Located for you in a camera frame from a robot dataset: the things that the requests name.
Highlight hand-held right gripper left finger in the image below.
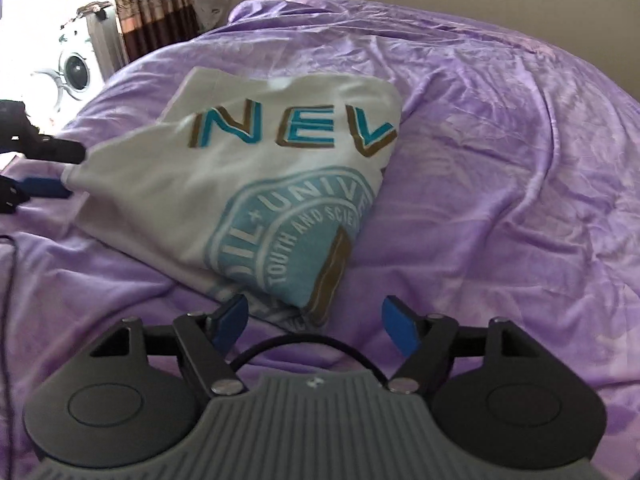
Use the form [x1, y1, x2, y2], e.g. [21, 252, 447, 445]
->
[90, 295, 251, 396]

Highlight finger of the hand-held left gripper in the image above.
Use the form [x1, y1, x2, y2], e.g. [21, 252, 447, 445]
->
[0, 174, 72, 214]
[26, 134, 87, 165]

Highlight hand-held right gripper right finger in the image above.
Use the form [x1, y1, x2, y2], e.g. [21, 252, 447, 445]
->
[381, 296, 543, 395]

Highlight white t-shirt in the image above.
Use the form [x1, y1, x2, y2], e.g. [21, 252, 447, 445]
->
[60, 66, 404, 334]

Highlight white washing machine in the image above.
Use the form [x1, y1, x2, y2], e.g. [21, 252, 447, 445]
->
[30, 2, 129, 111]

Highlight brown patterned curtain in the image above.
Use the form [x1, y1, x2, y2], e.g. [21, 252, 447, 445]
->
[109, 0, 202, 65]

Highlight purple blanket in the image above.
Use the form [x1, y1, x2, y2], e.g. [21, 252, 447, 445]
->
[0, 0, 640, 480]

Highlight black cable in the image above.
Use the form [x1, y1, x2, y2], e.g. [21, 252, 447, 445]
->
[234, 336, 387, 387]

